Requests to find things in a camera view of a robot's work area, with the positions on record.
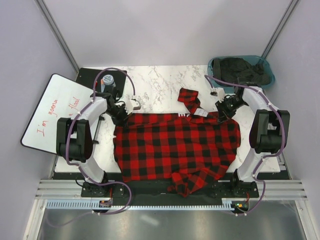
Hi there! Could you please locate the white blue lidded jar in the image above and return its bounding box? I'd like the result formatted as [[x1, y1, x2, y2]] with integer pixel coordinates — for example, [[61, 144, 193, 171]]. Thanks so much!
[[102, 74, 116, 90]]

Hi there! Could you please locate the black mat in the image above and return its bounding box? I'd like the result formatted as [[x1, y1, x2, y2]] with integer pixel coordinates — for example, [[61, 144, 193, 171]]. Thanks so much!
[[75, 67, 127, 99]]

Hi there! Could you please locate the black clothing in bin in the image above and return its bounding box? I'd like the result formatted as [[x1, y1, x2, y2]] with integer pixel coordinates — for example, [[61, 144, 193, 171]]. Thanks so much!
[[211, 56, 273, 88]]

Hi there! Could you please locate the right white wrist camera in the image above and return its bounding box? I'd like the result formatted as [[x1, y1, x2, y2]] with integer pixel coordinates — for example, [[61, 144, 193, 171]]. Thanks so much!
[[210, 87, 225, 98]]

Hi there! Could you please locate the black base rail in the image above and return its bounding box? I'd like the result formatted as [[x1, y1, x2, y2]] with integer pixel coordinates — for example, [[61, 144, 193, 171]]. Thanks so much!
[[75, 177, 259, 207]]

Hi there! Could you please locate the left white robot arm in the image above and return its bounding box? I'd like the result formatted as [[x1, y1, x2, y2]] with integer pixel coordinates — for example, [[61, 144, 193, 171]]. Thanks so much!
[[56, 91, 135, 197]]

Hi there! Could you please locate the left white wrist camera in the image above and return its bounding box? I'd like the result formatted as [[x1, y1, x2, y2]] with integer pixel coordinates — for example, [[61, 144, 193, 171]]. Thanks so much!
[[124, 99, 142, 114]]

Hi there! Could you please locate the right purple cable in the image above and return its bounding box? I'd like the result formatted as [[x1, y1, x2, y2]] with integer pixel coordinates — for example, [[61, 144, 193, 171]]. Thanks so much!
[[204, 74, 287, 217]]

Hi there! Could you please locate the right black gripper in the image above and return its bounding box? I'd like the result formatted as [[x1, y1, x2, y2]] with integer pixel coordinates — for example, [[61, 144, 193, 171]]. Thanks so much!
[[215, 96, 247, 124]]

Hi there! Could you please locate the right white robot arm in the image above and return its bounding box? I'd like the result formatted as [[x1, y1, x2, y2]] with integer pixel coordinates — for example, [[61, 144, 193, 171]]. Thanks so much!
[[215, 82, 290, 197]]

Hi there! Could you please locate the teal plastic bin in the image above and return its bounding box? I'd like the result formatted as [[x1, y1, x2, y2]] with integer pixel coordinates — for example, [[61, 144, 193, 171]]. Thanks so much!
[[207, 54, 276, 95]]

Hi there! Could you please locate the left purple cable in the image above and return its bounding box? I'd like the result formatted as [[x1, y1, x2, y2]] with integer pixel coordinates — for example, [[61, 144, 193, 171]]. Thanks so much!
[[46, 67, 137, 228]]

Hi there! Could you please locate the red black plaid shirt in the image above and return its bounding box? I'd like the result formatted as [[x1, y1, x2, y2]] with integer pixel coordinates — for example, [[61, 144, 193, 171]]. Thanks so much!
[[113, 88, 241, 197]]

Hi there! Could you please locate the purple cable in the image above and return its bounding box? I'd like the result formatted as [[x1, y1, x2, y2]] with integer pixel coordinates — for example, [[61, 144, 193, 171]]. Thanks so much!
[[46, 67, 137, 228], [204, 74, 287, 217]]

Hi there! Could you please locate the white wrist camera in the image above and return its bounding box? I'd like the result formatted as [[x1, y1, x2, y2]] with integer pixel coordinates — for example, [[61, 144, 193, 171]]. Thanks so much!
[[124, 99, 142, 114], [210, 87, 225, 98]]

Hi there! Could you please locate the white dry erase board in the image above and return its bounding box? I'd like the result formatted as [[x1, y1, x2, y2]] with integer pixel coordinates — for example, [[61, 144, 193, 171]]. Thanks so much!
[[20, 73, 93, 154]]

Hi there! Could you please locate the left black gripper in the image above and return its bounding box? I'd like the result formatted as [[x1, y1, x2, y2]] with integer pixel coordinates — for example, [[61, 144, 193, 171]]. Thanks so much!
[[104, 103, 132, 129]]

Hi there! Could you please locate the light blue cable duct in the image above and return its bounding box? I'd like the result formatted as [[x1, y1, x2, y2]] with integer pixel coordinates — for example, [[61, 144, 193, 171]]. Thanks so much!
[[45, 198, 235, 211]]

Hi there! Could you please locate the blue orange eraser stick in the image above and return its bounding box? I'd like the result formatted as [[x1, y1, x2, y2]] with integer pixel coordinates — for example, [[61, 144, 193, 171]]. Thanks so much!
[[100, 79, 105, 93]]

